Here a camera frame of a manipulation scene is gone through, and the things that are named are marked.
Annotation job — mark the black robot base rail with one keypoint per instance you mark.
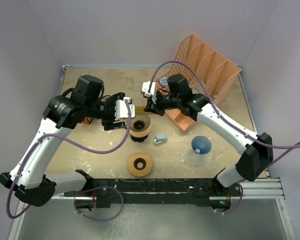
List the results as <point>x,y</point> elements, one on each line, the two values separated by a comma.
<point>201,192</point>

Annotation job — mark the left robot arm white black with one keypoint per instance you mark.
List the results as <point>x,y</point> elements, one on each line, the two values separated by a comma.
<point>28,180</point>

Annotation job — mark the small blue stapler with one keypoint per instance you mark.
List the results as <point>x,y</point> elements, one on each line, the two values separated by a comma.
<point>160,139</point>

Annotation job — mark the peach plastic desk organizer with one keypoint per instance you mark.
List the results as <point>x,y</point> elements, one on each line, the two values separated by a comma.
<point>216,71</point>

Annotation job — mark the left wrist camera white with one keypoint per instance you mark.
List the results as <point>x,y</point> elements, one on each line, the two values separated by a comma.
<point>121,109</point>

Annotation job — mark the grey ribbed glass dripper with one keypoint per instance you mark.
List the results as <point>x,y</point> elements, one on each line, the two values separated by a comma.
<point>140,123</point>

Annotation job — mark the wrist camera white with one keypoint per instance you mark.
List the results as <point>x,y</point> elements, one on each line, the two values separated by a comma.
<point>121,109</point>
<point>149,90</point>

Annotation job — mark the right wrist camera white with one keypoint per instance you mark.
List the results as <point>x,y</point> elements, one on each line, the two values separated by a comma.
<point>149,90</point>

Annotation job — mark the aluminium frame rail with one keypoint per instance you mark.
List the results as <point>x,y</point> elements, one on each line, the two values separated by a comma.
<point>258,187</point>

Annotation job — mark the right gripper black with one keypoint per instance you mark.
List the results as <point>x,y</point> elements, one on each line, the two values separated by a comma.
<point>155,108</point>

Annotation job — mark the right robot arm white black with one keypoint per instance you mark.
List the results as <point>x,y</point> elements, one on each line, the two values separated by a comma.
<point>256,155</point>

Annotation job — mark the wooden ring dripper stand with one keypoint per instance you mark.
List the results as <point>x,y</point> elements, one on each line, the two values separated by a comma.
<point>140,134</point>

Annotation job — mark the blue ribbed dripper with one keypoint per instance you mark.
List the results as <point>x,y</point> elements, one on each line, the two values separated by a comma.
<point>201,145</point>

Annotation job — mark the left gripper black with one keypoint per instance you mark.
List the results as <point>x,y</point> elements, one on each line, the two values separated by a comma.
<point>109,123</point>

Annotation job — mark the brown paper coffee filter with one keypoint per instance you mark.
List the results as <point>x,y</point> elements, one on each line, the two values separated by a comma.
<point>140,110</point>

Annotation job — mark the orange coffee filter bag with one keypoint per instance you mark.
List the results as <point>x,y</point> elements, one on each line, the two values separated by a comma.
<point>87,120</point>

